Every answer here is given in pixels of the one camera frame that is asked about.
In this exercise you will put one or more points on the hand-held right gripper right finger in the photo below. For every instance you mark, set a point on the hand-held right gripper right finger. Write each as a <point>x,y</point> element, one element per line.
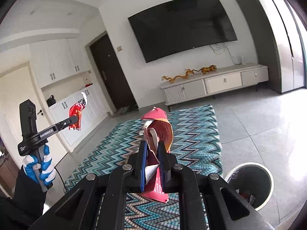
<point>161,165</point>

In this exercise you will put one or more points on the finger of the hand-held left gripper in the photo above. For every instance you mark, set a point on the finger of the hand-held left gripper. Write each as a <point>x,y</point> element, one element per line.
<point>67,122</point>

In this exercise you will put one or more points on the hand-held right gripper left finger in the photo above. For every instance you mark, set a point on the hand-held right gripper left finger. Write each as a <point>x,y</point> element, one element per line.
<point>143,163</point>

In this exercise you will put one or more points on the red printed snack packet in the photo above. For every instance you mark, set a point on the red printed snack packet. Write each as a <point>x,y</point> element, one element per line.
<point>75,111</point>

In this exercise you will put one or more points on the red snack wrapper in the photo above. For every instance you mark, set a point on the red snack wrapper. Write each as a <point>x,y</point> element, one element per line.
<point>162,129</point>

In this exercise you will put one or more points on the round trash bin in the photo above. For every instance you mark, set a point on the round trash bin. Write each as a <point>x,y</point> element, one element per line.
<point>249,184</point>

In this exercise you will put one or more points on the person's left forearm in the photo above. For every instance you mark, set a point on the person's left forearm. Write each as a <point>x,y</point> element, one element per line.
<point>24,196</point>

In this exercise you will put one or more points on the person's left hand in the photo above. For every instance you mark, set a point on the person's left hand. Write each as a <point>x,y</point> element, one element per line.
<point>46,170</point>

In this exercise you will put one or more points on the white shoe cabinet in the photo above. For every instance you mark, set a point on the white shoe cabinet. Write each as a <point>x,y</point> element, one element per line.
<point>79,136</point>

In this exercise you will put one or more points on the black bag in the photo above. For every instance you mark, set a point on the black bag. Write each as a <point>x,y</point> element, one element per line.
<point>50,101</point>

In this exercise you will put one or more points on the zigzag patterned rug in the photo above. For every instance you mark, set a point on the zigzag patterned rug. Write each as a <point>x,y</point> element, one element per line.
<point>187,136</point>

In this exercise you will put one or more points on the beige interior door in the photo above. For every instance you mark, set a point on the beige interior door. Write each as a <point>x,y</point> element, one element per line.
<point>14,88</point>

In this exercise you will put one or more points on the shoes by door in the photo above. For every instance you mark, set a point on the shoes by door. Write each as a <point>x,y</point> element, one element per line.
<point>128,109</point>

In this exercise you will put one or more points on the dark brown entrance door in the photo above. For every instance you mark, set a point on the dark brown entrance door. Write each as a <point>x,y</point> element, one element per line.
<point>112,76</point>

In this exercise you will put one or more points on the golden dragon figurine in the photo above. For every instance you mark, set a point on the golden dragon figurine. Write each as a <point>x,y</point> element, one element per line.
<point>177,77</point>

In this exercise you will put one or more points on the white television cabinet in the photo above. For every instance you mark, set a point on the white television cabinet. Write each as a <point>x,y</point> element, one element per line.
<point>215,83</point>

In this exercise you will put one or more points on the golden tiger figurine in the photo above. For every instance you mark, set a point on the golden tiger figurine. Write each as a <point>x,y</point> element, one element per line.
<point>208,69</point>

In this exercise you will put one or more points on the grey refrigerator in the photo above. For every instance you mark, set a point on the grey refrigerator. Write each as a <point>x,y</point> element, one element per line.
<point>275,36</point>

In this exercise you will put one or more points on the white wall cabinets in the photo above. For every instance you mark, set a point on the white wall cabinets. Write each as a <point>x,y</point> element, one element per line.
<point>60,60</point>

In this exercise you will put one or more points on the light switch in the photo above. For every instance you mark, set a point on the light switch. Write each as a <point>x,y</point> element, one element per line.
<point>119,48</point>

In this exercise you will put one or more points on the black wall television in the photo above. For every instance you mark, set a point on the black wall television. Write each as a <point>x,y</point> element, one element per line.
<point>182,26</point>

